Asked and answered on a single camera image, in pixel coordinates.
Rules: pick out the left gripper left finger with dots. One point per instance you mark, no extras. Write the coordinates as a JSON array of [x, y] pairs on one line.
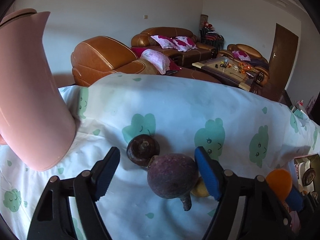
[[52, 218]]

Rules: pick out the pink kettle jug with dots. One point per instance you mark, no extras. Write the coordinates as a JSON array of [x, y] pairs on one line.
[[35, 121]]

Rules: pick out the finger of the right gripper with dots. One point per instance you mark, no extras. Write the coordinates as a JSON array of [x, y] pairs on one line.
[[295, 200]]

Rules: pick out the dark mangosteen on cloth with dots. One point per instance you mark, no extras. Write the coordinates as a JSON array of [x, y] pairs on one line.
[[141, 149]]

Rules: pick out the dark mangosteen in tray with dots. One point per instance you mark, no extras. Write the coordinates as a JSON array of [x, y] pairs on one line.
[[308, 176]]

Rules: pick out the metal tray with paper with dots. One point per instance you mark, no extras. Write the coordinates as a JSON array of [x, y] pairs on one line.
[[301, 164]]

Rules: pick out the light pink pillow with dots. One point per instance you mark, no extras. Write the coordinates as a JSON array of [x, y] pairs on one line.
[[159, 60]]

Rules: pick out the small orange tangerine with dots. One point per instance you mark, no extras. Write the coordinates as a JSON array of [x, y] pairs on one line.
[[280, 182]]

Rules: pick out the brown leather far armchair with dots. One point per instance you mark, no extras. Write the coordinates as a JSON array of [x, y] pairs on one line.
[[257, 60]]

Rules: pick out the pink white armchair cushion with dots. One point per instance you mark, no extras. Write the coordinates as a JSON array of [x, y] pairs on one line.
[[241, 55]]

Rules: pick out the brown leather long sofa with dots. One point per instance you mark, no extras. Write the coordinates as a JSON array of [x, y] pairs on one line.
[[183, 59]]

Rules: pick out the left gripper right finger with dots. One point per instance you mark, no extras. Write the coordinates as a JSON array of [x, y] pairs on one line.
[[263, 217]]

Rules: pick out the brown leather armchair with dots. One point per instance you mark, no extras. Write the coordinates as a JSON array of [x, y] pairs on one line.
[[100, 56], [257, 60]]

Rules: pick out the stacked dark chairs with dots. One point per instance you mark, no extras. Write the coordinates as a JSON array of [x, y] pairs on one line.
[[211, 37]]

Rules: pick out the large purple passion fruit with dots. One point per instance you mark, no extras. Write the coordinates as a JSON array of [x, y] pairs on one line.
[[173, 176]]

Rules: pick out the wooden coffee table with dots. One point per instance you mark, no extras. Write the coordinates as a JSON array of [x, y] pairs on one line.
[[241, 75]]

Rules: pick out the pink white sofa cushion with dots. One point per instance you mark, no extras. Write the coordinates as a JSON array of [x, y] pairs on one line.
[[179, 43]]

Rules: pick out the brown wooden door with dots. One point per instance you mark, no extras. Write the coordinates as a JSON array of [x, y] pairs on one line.
[[281, 62]]

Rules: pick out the white cloud pattern tablecloth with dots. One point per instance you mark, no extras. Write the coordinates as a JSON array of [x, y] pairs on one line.
[[246, 133]]

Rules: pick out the brown leather armchair near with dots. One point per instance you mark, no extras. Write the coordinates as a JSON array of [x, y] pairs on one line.
[[100, 56]]

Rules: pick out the small yellow longan fruit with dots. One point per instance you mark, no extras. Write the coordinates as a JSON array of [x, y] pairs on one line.
[[200, 190]]

